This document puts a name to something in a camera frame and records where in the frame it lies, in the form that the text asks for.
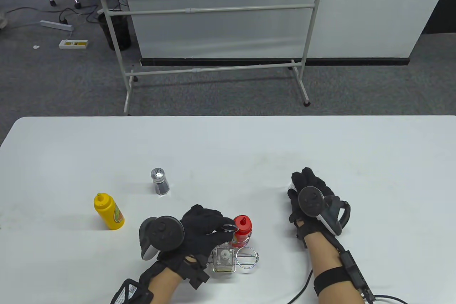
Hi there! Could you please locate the person's right hand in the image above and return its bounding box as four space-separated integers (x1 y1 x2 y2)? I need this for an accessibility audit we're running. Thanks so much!
287 167 351 247

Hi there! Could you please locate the person's left hand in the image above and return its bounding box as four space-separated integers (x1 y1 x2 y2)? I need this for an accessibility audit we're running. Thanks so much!
157 204 237 289

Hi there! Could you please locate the red squeeze seasoning bottle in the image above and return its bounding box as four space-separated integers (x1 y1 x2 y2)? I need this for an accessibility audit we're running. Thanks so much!
230 214 253 248

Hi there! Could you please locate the clear square seasoning bottle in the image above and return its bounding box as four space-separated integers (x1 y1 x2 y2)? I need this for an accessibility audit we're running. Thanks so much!
214 247 237 273

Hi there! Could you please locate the chrome wire seasoning rack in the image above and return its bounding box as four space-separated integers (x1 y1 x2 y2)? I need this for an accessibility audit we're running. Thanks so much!
208 224 259 273

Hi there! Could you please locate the dark pepper shaker seasoning bottle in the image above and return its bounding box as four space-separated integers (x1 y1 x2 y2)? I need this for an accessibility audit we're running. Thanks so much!
150 168 170 196

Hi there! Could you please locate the yellow squeeze seasoning bottle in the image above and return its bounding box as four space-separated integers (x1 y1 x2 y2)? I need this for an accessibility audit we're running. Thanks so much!
94 193 125 230

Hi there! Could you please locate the person's right forearm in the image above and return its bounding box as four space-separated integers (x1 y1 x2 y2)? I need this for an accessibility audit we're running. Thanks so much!
306 233 367 304

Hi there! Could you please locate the person's left forearm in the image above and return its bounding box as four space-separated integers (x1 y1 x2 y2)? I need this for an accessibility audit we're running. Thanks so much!
148 269 182 304

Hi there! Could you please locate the black and white right controller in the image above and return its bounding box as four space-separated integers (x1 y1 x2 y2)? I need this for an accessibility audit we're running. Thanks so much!
298 186 351 236

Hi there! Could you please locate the black and white controller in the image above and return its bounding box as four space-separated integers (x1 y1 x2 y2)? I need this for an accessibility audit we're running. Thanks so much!
298 186 351 236
139 216 185 261

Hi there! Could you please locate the black and white left controller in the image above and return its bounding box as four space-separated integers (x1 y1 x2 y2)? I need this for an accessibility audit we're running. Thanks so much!
139 216 185 261

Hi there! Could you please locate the black wrist sensor module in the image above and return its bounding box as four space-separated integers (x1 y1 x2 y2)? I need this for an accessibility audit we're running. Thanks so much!
313 251 374 304

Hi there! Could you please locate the black trash bin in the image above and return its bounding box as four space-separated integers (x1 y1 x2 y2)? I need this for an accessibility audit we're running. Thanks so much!
98 10 131 51

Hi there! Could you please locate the white and yellow box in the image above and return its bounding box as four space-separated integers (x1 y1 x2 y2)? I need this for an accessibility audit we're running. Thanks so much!
58 39 89 50

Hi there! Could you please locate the white power strip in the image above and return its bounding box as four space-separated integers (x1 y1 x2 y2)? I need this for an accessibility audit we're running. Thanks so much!
40 20 74 31

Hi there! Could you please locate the black sensor cable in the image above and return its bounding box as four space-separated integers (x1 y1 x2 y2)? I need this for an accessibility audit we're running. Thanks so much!
287 270 408 304

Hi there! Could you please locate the black floor cable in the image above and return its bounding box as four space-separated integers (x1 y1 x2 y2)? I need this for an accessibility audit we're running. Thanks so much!
0 4 107 32

